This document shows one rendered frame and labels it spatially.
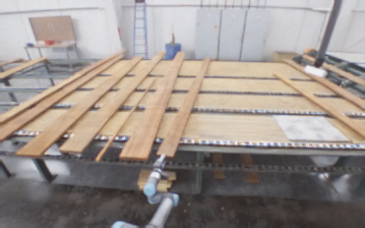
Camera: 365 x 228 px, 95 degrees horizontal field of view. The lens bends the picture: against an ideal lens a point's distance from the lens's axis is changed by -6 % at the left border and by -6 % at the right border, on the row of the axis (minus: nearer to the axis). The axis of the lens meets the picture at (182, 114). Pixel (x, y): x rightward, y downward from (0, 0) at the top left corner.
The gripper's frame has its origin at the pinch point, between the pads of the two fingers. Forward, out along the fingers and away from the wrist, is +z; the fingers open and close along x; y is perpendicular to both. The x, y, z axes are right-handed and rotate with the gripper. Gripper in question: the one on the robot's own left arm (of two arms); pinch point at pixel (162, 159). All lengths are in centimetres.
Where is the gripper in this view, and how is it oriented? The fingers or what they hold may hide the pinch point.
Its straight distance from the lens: 148.9
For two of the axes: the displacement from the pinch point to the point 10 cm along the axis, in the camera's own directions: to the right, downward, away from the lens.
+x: 0.0, 8.7, 5.0
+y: -9.8, -1.1, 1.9
